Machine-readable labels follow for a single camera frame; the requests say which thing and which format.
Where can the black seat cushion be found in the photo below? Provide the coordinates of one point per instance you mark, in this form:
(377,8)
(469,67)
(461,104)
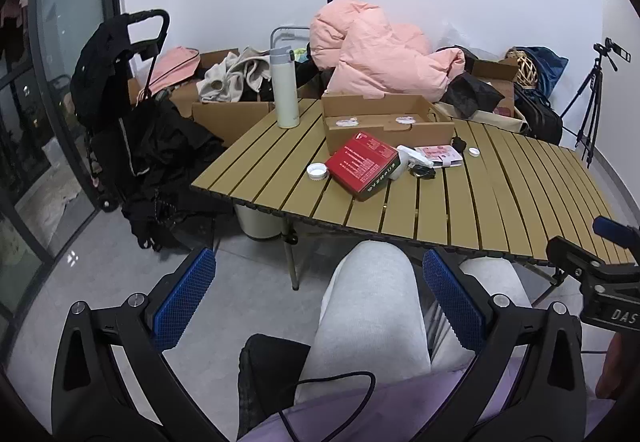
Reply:
(270,372)

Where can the white round lid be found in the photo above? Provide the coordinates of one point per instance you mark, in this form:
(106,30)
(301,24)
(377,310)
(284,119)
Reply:
(317,171)

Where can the beige clothing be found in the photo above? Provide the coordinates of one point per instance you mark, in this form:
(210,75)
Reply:
(225,77)

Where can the pink puffy jacket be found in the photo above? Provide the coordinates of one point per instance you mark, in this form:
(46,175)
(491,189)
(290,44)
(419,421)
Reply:
(370,52)

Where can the white thermos bottle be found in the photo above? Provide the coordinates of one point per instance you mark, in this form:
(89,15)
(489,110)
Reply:
(286,97)

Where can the pink bag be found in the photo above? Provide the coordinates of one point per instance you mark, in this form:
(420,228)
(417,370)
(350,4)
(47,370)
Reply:
(172,67)

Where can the white spray bottle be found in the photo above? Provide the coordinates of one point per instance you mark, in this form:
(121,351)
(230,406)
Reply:
(412,155)

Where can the glass sliding door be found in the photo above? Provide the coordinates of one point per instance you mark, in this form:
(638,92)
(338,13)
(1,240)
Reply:
(65,47)

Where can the green yellow cloth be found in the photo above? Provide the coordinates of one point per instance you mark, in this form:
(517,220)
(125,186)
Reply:
(300,54)

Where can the black camera tripod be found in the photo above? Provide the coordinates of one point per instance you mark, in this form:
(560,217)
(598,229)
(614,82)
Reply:
(592,92)

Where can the black folding stroller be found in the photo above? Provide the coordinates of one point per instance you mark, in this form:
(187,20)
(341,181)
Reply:
(100,72)

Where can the white bucket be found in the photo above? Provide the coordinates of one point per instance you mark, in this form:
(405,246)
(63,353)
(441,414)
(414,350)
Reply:
(255,222)

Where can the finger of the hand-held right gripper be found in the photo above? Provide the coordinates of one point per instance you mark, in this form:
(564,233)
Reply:
(570,257)
(612,229)

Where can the person's right hand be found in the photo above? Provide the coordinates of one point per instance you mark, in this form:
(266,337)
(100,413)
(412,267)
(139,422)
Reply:
(609,367)

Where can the clear plastic bag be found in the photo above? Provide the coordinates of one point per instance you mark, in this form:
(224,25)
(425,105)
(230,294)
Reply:
(452,37)

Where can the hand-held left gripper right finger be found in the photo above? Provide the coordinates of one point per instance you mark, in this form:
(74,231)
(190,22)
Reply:
(452,294)

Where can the black backpack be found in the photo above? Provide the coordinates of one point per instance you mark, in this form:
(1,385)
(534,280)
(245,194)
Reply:
(540,117)

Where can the person's right leg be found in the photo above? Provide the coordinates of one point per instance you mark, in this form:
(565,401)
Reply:
(492,277)

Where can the blue bag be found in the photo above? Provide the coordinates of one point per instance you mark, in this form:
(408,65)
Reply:
(550,67)

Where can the shallow cardboard box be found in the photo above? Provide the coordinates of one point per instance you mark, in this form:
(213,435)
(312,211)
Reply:
(380,132)

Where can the person's left leg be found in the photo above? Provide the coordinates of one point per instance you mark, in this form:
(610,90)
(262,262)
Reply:
(370,312)

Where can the pink printed booklet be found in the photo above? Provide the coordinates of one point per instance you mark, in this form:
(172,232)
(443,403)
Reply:
(442,153)

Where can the woven basket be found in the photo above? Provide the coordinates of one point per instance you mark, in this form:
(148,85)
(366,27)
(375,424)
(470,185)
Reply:
(522,67)

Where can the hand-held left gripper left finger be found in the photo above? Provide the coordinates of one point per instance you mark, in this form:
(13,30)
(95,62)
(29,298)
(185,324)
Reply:
(185,297)

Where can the red box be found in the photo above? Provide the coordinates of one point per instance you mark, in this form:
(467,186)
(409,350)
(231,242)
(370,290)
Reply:
(360,164)

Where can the grey metal rack frame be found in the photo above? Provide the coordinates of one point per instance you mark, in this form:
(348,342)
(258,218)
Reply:
(287,29)

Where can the open cardboard box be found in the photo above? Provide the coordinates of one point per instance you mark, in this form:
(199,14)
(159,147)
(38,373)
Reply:
(500,72)

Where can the small black object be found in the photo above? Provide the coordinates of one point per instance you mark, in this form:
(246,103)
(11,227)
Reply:
(459,143)

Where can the dark clothes heap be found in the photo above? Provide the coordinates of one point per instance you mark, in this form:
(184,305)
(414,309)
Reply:
(310,72)

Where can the lilac shirt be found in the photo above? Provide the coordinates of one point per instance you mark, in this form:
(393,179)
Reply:
(400,412)

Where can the black cloth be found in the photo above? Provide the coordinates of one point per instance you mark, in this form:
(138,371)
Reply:
(472,94)

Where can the person's leg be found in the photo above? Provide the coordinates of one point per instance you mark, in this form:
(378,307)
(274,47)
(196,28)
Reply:
(492,277)
(370,312)

